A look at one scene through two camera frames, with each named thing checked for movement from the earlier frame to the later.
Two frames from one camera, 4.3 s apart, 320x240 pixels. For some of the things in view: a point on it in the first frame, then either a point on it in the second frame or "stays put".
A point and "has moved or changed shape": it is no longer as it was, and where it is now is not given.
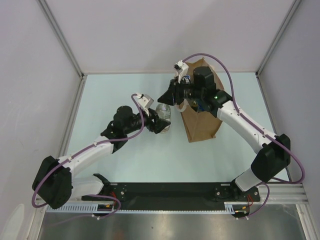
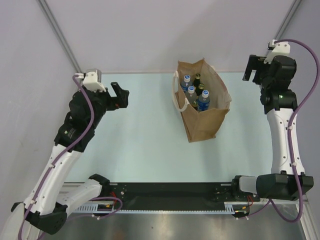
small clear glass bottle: x=163 y=112 has moved or changed shape
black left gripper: x=158 y=124 -> x=120 y=101
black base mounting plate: x=158 y=196 stays put
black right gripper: x=169 y=97 -> x=255 y=62
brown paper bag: x=202 y=125 stays put
